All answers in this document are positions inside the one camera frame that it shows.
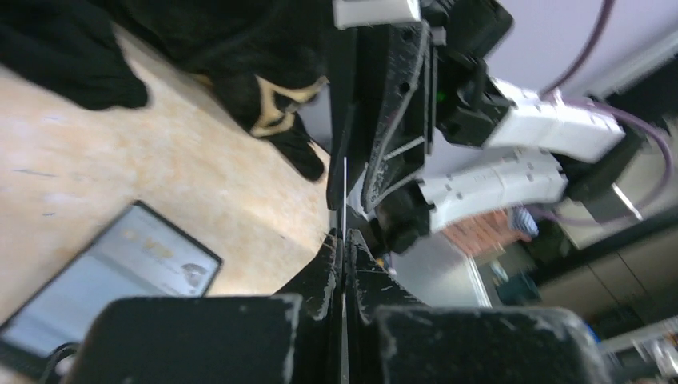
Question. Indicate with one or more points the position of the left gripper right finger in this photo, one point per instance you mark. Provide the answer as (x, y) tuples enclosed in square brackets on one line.
[(395, 338)]

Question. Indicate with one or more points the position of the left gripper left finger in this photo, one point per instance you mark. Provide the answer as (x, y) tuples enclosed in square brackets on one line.
[(292, 336)]

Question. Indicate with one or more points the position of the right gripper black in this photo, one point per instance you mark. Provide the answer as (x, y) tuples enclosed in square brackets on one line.
[(469, 107)]

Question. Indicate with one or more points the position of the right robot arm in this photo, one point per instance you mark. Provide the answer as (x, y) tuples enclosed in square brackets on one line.
[(432, 139)]

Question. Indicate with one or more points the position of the black floral blanket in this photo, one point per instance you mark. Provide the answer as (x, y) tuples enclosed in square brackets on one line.
[(262, 60)]

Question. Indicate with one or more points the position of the black cloth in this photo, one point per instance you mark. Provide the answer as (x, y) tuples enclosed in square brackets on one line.
[(69, 48)]

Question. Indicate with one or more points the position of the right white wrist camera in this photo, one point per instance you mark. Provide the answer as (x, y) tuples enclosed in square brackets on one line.
[(356, 13)]

